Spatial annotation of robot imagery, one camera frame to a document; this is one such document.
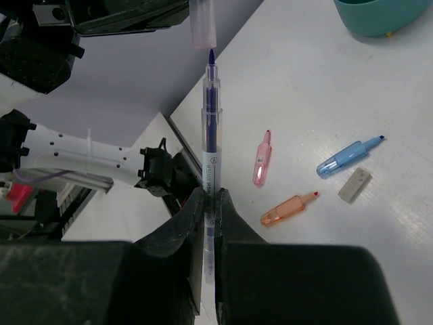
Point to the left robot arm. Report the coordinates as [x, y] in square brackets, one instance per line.
[39, 44]

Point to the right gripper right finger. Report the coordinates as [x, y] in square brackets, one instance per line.
[257, 282]

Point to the pink stubby highlighter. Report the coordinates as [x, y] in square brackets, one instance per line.
[262, 160]

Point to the orange stubby highlighter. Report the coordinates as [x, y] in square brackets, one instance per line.
[288, 208]

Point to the blue stubby highlighter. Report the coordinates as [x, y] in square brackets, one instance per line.
[348, 156]

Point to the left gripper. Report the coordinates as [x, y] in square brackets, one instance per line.
[106, 17]

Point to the teal round organizer container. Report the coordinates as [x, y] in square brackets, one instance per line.
[379, 17]

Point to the grey eraser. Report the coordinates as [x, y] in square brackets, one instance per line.
[354, 185]

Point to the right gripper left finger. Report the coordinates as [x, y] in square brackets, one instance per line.
[155, 280]

